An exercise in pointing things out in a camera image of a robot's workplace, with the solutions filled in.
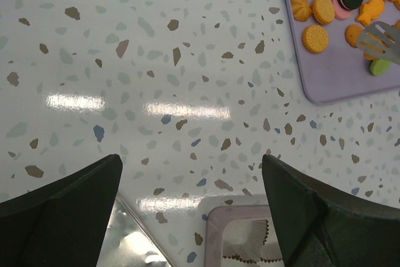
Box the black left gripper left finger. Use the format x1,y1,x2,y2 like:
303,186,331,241
1,154,123,266

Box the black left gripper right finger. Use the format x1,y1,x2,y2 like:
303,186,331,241
262,154,399,266

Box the green round cookie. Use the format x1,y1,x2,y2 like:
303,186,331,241
369,59,392,76

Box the orange round cookie front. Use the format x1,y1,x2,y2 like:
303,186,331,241
302,25,329,54

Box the orange chip cookie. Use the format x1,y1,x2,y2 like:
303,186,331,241
345,24,363,48

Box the metal serving tongs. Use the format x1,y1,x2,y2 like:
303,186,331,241
356,21,399,64

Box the orange round sandwich cookie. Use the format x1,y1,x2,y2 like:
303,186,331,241
312,0,335,25

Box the silver tin lid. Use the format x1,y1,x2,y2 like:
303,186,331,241
97,193,174,267

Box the lavender cookie tray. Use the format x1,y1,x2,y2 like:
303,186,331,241
284,0,400,105

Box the orange swirl cookie left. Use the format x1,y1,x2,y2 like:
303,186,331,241
291,0,313,22

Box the orange fish cookie middle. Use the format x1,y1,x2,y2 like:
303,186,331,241
356,0,385,26

